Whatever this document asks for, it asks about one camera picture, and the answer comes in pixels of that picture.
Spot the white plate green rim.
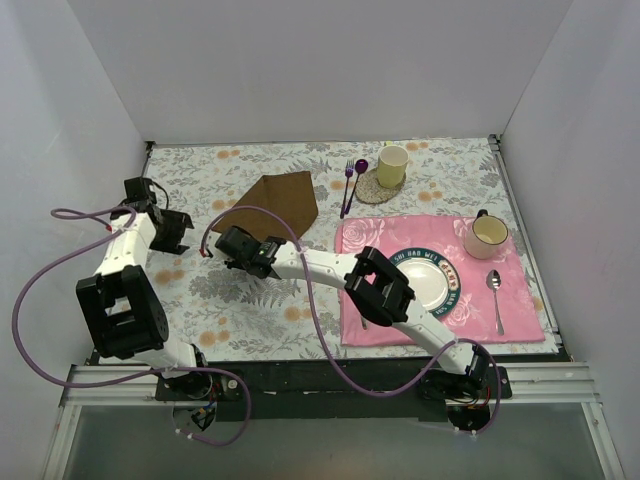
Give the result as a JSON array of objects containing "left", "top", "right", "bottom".
[{"left": 391, "top": 248, "right": 461, "bottom": 319}]

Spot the speckled round coaster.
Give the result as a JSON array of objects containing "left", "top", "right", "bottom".
[{"left": 355, "top": 168, "right": 406, "bottom": 205}]

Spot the brown cloth napkin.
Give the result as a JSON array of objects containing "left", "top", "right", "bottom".
[{"left": 213, "top": 171, "right": 318, "bottom": 240}]

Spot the silver metal spoon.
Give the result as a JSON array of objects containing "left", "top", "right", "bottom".
[{"left": 486, "top": 270, "right": 505, "bottom": 336}]

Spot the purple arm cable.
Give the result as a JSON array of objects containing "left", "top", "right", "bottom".
[
  {"left": 11, "top": 207, "right": 252, "bottom": 447},
  {"left": 198, "top": 206, "right": 503, "bottom": 435}
]

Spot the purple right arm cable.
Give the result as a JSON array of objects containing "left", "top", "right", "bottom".
[{"left": 198, "top": 206, "right": 503, "bottom": 435}]

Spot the aluminium front rail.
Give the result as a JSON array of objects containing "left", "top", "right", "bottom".
[{"left": 58, "top": 361, "right": 601, "bottom": 406}]

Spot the cream mug dark rim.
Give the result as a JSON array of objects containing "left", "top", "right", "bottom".
[{"left": 464, "top": 209, "right": 509, "bottom": 260}]

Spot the floral tablecloth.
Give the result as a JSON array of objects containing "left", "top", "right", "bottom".
[{"left": 146, "top": 138, "right": 561, "bottom": 361}]

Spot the purple plastic spoon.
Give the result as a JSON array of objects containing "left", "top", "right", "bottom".
[{"left": 344, "top": 158, "right": 369, "bottom": 214}]

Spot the pale yellow cup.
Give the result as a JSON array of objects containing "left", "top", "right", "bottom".
[{"left": 377, "top": 144, "right": 409, "bottom": 189}]

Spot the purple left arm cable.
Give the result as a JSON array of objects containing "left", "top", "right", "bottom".
[{"left": 11, "top": 207, "right": 252, "bottom": 447}]

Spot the pink floral placemat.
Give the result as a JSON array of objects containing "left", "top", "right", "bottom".
[{"left": 335, "top": 215, "right": 544, "bottom": 344}]

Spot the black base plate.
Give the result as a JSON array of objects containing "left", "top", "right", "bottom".
[{"left": 154, "top": 357, "right": 513, "bottom": 424}]

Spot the purple plastic fork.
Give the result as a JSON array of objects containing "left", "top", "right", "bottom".
[{"left": 340, "top": 160, "right": 355, "bottom": 219}]

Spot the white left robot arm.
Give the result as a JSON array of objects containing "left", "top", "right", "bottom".
[{"left": 76, "top": 177, "right": 213, "bottom": 400}]

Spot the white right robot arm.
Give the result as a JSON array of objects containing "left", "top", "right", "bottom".
[{"left": 203, "top": 226, "right": 499, "bottom": 398}]

